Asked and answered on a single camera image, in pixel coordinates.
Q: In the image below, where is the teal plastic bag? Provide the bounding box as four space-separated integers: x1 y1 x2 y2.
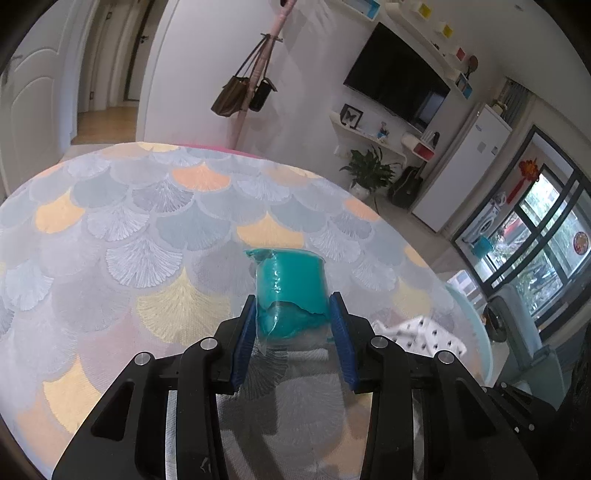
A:
245 248 329 342

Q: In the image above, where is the white cardboard box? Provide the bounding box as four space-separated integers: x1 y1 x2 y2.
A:
370 316 467 358

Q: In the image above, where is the green potted plant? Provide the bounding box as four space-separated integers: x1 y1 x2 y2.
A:
341 146 404 201

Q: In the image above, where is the white refrigerator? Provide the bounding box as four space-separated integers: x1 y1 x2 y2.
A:
412 104 512 232

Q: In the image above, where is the pink coat rack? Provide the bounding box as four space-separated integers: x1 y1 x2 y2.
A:
228 0 297 150

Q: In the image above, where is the black wall television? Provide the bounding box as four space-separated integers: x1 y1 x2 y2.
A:
344 23 451 131

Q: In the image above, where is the red chinese knot ornament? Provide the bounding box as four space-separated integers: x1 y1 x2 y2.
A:
506 158 540 204

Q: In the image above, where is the white wall shelf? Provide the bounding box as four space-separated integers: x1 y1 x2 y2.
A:
328 110 438 163

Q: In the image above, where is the teal sofa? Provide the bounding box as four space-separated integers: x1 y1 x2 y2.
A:
487 284 566 409

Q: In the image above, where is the white washing machine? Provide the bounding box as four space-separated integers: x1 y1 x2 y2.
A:
461 201 500 245

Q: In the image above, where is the black hanging small bag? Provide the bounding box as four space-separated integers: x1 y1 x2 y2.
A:
249 77 277 112

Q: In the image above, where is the pastel scallop tablecloth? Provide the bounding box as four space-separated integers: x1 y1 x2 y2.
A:
1 143 484 476

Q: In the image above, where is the white interior door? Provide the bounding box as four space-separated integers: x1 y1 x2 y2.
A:
1 0 92 192

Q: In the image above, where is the black acoustic guitar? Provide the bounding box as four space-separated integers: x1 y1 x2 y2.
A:
388 163 427 210

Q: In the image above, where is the black framed butterfly picture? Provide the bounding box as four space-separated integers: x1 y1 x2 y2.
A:
339 104 363 130

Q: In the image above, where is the brown hanging handbag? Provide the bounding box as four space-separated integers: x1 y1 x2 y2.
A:
211 34 270 117

